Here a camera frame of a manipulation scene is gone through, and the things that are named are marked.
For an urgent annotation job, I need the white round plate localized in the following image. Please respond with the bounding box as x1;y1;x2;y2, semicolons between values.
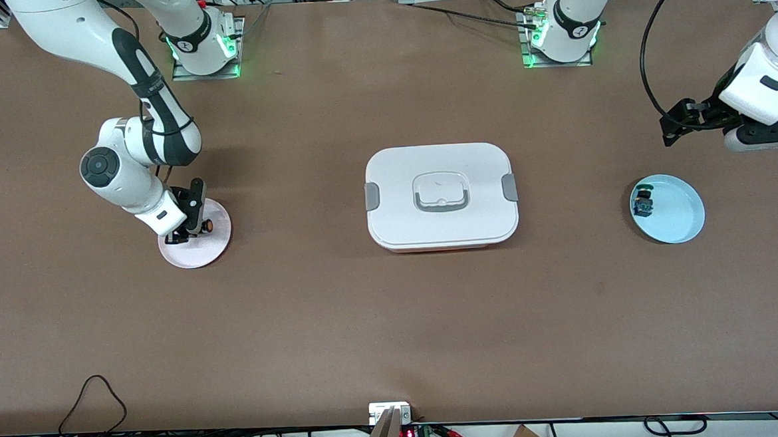
156;196;234;271

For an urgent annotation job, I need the light blue plate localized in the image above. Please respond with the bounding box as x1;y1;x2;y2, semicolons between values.
628;172;706;246

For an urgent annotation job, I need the white lidded lunch box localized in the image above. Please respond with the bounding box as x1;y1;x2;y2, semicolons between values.
363;140;521;255

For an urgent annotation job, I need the small white box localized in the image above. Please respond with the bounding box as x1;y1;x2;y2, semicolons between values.
368;401;412;425

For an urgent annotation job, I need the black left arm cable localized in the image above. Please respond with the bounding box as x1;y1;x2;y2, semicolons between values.
637;0;725;134

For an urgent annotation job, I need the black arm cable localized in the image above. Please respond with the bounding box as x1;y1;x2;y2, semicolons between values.
637;0;725;134
94;0;198;188

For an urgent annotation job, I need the green push-button switch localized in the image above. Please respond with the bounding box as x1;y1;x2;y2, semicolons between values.
632;184;656;218

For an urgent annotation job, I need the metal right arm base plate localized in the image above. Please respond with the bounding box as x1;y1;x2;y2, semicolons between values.
169;17;248;82

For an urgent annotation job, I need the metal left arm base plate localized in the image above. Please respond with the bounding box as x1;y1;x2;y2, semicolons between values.
517;5;593;71

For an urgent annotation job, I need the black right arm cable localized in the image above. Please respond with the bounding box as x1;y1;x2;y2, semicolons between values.
94;0;198;188

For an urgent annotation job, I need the thin black cable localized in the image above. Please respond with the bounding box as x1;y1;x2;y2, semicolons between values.
411;0;539;35

